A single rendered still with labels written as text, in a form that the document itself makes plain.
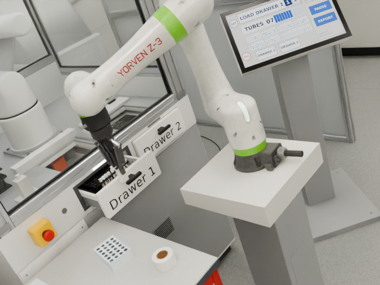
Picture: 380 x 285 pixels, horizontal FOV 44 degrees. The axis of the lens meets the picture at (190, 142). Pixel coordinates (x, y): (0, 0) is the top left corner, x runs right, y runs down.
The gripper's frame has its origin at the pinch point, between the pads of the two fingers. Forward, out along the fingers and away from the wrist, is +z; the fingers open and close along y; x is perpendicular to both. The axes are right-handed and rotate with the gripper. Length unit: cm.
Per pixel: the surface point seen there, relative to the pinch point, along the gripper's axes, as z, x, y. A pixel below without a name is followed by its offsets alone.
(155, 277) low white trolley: 18.5, -21.9, 29.6
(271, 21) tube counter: -16, 100, 7
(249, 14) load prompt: -21, 96, -1
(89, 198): 6.4, -9.8, -12.0
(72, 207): 7.2, -15.5, -16.5
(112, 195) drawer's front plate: 5.3, -6.5, -1.4
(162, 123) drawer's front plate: 2.7, 36.9, -14.9
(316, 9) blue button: -14, 114, 22
